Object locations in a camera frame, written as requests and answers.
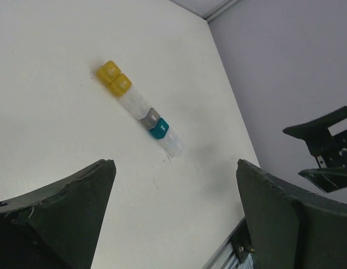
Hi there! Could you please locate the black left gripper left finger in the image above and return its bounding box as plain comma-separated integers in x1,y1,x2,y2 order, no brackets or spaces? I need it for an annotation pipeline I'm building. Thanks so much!
0,160,116,268

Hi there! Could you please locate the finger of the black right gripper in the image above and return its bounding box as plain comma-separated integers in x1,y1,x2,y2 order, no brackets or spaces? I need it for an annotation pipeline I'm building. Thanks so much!
298,167,347,193
283,106,347,140

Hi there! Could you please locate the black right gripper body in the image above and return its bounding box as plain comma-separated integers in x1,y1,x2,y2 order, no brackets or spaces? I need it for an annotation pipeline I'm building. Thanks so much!
304,124,347,168

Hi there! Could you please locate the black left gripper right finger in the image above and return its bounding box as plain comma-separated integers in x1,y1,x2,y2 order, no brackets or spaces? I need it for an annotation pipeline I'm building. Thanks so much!
237,160,347,268

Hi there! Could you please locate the aluminium frame rail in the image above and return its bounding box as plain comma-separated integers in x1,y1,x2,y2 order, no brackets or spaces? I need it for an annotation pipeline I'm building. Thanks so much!
203,217,255,269

